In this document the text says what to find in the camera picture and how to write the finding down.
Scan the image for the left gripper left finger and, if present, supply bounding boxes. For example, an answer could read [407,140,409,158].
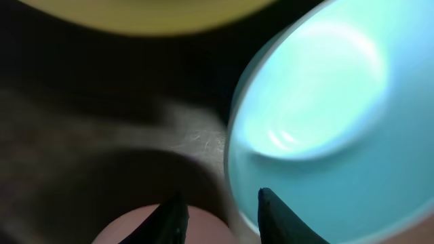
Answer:
[119,193,189,244]

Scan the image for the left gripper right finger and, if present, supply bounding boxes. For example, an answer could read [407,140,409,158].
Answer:
[258,188,329,244]

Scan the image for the pink bowl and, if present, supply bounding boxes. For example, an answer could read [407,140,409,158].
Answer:
[93,205,239,244]

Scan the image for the light blue bowl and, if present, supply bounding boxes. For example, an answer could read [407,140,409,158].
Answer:
[224,0,433,243]

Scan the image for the yellow plate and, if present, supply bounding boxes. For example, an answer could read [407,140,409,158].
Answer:
[20,0,274,37]

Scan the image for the dark brown serving tray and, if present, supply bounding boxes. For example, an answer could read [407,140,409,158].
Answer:
[1,1,316,243]

